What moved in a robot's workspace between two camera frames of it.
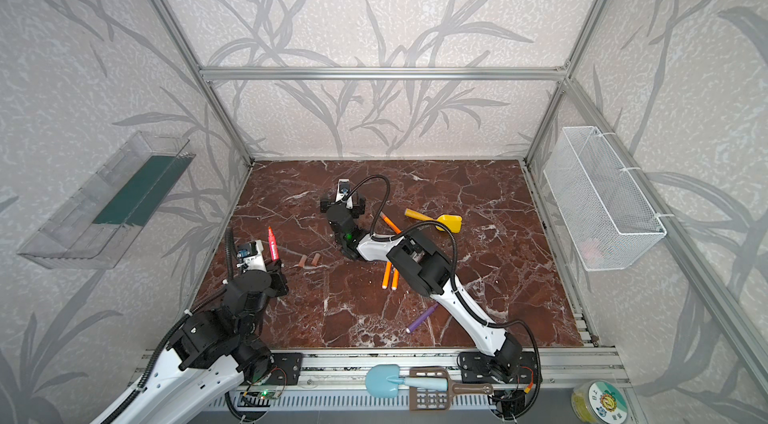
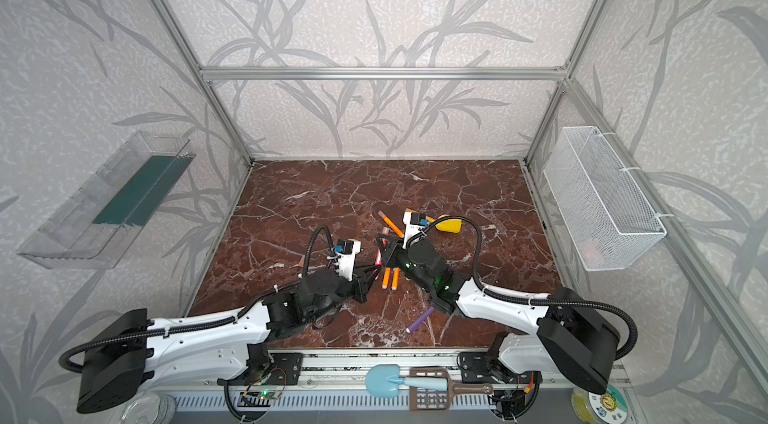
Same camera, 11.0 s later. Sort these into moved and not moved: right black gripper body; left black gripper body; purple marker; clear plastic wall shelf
Moved: left black gripper body; right black gripper body
Not moved: clear plastic wall shelf; purple marker
